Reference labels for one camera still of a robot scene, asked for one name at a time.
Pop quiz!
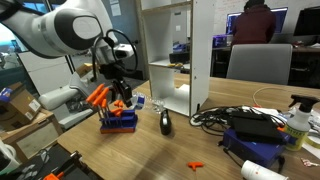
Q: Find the small orange T-handle key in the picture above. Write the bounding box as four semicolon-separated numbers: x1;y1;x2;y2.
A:
187;162;204;172

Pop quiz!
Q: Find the person in maroon hoodie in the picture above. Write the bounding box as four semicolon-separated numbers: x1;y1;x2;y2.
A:
231;0;276;45

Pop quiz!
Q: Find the grey office chair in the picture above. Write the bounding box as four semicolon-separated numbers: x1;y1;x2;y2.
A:
226;44;292;85

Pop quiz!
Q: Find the clear plastic water bottle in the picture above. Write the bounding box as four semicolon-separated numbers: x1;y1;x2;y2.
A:
131;92;164;114

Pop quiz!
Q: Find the computer monitor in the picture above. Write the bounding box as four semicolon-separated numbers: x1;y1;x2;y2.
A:
226;7;288;35

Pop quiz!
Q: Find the black power adapter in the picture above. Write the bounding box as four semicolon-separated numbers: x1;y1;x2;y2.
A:
229;112;287;145

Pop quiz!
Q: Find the black tape dispenser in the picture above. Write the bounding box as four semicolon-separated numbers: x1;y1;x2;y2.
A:
160;109;172;135

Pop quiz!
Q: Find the white paper cup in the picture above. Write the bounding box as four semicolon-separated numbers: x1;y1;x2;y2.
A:
241;160;287;180

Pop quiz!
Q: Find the black cable bundle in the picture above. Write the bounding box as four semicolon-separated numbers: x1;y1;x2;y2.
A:
189;105;284;137

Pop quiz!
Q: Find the cardboard box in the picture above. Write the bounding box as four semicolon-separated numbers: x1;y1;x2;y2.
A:
0;82;41;131

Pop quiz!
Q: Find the black object on shelf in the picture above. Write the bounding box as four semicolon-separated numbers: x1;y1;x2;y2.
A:
169;52;190;64

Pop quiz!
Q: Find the blue box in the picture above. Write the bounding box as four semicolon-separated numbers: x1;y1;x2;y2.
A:
222;129;285;168

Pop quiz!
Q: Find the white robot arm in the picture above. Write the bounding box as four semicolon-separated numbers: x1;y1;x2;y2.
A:
0;0;137;107

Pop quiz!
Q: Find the blue hex key holder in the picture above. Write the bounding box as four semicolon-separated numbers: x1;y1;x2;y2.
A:
100;110;138;134

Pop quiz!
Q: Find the spray bottle black trigger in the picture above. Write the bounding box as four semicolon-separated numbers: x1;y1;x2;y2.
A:
284;95;320;151

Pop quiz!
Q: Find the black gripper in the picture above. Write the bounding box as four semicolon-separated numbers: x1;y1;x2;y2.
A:
99;63;132;107

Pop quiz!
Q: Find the white wooden shelf unit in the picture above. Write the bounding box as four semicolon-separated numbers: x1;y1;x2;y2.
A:
136;0;216;116

